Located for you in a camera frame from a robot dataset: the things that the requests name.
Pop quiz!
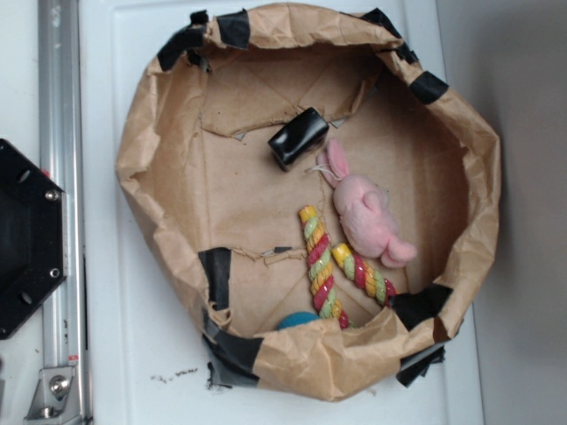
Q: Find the glossy black box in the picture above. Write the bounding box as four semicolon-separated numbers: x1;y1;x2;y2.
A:
268;107;329;171

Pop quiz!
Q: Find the brown paper bin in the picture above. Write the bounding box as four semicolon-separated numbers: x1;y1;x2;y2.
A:
116;3;501;401

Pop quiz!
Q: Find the pink plush bunny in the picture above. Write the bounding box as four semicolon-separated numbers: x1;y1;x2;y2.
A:
316;139;417;268

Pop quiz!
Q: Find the blue ball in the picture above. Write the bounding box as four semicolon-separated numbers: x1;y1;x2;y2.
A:
276;312;319;330

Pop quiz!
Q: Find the multicolour twisted rope toy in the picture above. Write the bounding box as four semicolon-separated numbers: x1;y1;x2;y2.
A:
299;205;397;329

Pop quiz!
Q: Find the aluminium frame rail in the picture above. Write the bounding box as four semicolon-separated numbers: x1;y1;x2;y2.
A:
38;1;93;424

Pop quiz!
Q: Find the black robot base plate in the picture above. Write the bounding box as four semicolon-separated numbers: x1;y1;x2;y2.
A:
1;139;66;340

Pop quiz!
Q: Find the metal corner bracket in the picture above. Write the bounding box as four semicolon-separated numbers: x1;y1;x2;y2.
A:
23;366;84;425

